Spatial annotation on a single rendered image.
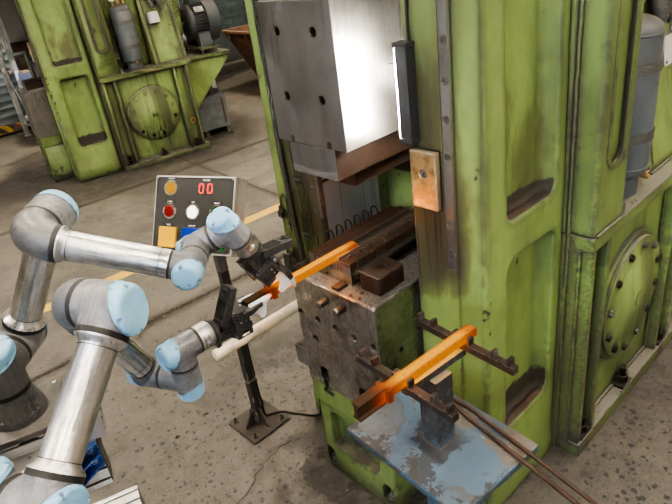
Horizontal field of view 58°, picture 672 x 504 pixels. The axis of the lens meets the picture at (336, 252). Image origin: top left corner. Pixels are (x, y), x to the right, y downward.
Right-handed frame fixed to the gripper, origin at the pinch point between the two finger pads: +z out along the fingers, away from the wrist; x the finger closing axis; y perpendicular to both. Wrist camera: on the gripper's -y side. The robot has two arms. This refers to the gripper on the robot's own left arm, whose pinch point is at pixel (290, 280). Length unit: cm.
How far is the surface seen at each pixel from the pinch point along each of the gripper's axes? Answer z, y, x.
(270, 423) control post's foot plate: 92, 39, -52
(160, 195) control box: -13, -6, -69
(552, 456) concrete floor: 122, -13, 51
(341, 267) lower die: 11.5, -14.0, 3.5
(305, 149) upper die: -21.5, -32.7, -5.2
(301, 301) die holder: 22.2, -1.0, -12.7
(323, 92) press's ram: -37, -42, 6
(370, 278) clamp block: 11.3, -14.1, 16.1
